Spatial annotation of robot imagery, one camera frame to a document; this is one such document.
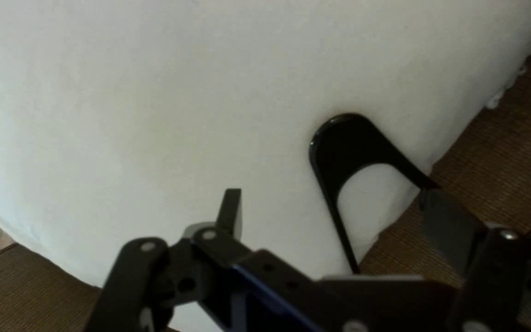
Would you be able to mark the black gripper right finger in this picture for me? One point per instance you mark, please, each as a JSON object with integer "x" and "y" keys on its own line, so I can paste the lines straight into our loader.
{"x": 491, "y": 260}

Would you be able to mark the brown fabric sofa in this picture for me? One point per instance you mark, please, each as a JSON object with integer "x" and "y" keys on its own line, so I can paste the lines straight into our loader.
{"x": 489, "y": 170}

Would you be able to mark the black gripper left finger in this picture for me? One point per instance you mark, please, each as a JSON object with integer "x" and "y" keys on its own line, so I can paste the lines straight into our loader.
{"x": 150, "y": 279}

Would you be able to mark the white fringed lumbar pillow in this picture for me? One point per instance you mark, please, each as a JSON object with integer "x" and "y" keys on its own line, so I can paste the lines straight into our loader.
{"x": 126, "y": 118}

